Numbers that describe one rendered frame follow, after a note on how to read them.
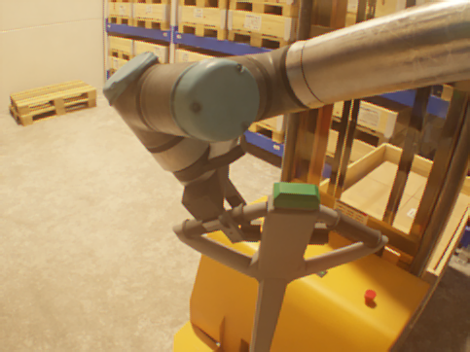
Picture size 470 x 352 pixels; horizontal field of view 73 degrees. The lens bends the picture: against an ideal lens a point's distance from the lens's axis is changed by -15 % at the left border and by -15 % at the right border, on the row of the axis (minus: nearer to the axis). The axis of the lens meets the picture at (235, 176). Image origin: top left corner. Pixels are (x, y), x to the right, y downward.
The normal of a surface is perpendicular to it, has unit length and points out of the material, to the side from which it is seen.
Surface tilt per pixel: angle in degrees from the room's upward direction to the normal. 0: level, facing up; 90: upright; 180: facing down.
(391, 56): 96
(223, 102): 78
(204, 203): 106
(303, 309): 68
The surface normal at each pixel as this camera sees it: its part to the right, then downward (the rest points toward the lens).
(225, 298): -0.66, 0.05
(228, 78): 0.63, 0.21
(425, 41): -0.73, 0.25
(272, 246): -0.05, 0.70
